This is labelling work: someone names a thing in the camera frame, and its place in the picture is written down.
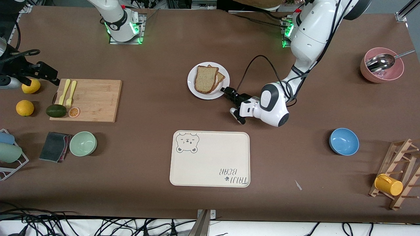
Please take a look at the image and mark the white round plate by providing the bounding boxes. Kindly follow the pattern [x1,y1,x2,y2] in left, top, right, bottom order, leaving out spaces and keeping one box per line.
[187,62,230,100]

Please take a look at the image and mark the whole bread slice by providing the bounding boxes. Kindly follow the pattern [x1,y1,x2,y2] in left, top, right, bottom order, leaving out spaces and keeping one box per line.
[195,65,219,94]

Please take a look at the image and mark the yellow lemon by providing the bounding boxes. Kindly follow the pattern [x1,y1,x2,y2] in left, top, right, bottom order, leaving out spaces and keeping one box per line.
[16,100,35,117]
[22,79,41,94]

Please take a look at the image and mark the yellow plastic knife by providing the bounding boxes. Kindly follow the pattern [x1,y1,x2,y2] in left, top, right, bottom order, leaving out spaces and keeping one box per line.
[58,79,71,106]

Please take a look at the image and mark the yellow plastic fork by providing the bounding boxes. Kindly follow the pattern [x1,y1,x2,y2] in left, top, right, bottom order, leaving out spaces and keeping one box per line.
[66,80,77,108]

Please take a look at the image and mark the dark green avocado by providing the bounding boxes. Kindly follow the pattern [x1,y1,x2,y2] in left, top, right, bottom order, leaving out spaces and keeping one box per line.
[46,104,67,118]

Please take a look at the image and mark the bamboo cutting board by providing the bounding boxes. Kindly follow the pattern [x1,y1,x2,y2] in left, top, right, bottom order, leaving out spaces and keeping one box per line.
[49,79,122,123]

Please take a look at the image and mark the cream bear print tray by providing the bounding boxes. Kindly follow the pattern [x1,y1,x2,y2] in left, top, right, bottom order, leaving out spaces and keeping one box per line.
[169,130,251,188]

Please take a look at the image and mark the dark grey folded cloth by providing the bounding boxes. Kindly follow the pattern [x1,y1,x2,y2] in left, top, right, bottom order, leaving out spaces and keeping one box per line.
[39,132,68,163]

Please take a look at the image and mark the pink folded cloth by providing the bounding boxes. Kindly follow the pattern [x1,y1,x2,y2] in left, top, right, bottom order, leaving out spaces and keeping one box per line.
[62,134,72,161]

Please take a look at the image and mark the mint green bowl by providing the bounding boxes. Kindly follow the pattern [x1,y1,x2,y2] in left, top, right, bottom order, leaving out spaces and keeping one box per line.
[69,131,97,157]

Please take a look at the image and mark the sage green cup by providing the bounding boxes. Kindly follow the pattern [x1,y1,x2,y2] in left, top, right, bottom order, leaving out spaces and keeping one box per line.
[0,143,23,164]

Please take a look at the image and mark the blue bowl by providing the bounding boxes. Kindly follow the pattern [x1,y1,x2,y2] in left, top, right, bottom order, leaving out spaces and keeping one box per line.
[329,128,360,156]

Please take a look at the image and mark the metal scoop spoon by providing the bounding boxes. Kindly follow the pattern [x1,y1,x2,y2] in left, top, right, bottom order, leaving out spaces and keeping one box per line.
[365,49,416,72]

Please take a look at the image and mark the wooden mug rack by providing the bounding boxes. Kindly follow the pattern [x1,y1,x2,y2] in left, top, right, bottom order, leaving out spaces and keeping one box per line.
[368,138,420,211]

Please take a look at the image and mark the pink bowl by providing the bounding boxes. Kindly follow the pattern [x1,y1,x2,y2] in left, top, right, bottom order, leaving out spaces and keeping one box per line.
[360,47,405,83]

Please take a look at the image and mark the yellow mug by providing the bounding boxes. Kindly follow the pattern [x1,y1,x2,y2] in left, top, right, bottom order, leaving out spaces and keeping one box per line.
[374,174,404,196]

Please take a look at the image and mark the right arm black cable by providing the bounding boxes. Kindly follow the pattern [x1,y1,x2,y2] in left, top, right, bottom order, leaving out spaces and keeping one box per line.
[0,20,41,64]

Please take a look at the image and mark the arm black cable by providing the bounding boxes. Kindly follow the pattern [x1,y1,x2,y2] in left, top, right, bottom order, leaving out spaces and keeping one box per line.
[0,20,41,64]
[236,55,289,99]

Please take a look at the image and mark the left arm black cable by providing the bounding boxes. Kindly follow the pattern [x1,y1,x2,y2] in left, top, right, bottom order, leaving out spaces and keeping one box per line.
[236,55,289,99]

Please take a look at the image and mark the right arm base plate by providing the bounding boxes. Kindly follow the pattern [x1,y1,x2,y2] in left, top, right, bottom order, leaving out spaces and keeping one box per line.
[109,13,146,45]

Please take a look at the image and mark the black table cable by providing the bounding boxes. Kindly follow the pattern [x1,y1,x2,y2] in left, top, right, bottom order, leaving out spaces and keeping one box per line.
[226,9,289,30]

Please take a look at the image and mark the white wire cup rack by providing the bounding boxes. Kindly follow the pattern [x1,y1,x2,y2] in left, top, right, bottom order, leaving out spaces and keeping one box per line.
[0,128,29,181]

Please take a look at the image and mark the metal table edge bracket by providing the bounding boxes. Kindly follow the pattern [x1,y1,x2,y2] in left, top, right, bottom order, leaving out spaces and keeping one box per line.
[196,209,216,236]

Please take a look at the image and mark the black floor cable tangle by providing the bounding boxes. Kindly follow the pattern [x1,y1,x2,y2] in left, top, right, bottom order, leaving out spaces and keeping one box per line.
[0,202,197,236]

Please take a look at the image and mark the aluminium frame profile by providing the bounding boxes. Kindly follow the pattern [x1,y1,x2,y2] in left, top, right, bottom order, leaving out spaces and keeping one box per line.
[395,0,420,22]

